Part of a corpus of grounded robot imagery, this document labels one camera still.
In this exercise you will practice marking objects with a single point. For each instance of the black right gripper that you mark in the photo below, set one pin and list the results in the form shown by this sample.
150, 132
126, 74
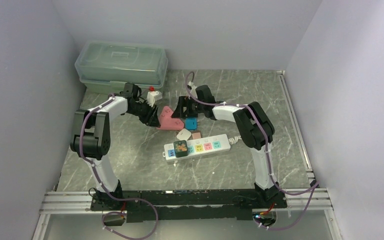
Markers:
184, 102

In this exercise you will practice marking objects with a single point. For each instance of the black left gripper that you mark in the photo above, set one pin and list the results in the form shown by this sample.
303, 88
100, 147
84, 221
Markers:
151, 118

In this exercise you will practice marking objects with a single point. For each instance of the blue plug adapter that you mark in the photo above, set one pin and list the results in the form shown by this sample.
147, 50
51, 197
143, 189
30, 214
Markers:
191, 123

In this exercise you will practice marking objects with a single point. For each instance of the pink triangular power strip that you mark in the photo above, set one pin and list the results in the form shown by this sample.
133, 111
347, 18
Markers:
167, 123

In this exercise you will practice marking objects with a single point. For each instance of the dark green cube socket adapter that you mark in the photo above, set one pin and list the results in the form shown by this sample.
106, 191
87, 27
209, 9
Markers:
180, 148

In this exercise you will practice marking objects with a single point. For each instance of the white multicolour power strip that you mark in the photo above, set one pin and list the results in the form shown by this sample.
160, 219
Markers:
199, 147

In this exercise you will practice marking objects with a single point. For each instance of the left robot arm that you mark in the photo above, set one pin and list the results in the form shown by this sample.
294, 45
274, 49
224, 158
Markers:
91, 135

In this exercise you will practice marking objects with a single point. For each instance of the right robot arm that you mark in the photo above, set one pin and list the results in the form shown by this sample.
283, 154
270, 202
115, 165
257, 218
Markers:
254, 126

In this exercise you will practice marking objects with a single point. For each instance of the white flat plug adapter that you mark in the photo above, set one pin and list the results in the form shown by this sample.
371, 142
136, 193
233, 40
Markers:
184, 135

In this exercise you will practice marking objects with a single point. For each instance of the small pink charger plug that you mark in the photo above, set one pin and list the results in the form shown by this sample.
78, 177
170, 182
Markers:
196, 135

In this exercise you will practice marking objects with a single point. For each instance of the green plastic storage box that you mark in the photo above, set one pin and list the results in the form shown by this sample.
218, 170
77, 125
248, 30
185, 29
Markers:
105, 67

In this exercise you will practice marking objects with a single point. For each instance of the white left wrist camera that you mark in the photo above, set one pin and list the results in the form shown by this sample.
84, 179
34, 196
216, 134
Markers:
153, 96

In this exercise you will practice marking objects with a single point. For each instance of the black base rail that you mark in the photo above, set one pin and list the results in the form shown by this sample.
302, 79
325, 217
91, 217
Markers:
148, 205

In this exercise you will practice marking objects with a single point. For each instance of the aluminium frame rail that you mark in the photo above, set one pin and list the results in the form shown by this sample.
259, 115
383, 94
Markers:
220, 185

